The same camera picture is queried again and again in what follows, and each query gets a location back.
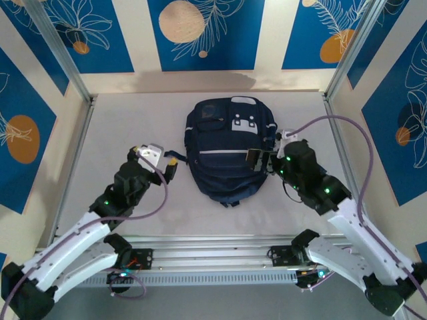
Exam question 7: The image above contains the navy blue backpack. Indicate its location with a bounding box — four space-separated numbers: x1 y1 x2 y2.
163 95 278 208

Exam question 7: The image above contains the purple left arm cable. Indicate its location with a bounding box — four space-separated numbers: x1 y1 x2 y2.
0 166 169 298

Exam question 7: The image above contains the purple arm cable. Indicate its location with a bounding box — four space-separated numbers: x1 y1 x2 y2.
288 115 427 320
0 166 169 298

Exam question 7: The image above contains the aluminium frame side rail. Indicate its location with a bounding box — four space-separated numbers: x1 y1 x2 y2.
46 96 97 247
322 93 376 239

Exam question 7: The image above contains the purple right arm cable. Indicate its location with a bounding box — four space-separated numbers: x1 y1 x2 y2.
288 115 427 320

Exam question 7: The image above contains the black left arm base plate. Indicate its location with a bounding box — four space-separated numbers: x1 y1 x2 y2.
93 248 154 271

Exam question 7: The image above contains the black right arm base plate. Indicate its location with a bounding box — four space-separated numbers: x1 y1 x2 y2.
269 245 333 267

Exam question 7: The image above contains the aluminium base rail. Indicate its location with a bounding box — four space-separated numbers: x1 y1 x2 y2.
28 233 396 277

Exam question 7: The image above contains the grey slotted cable duct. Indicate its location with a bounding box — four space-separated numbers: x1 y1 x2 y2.
41 270 301 288

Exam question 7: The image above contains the aluminium frame post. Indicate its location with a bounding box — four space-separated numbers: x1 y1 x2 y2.
23 0 94 106
324 0 390 101

